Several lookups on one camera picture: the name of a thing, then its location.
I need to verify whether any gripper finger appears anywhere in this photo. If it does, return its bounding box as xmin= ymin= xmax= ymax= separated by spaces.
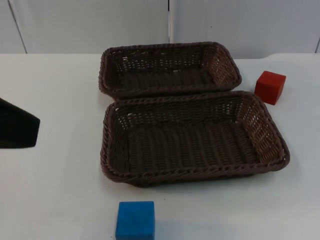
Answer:
xmin=0 ymin=97 xmax=42 ymax=150

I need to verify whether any blue cube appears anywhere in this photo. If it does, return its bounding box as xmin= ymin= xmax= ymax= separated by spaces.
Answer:
xmin=115 ymin=201 xmax=156 ymax=240

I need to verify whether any dark brown wicker basket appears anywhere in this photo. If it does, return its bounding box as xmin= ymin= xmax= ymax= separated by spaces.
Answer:
xmin=98 ymin=41 xmax=243 ymax=101
xmin=100 ymin=90 xmax=291 ymax=189

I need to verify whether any red cube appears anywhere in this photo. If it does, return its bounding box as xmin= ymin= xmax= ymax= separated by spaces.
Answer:
xmin=254 ymin=70 xmax=287 ymax=105

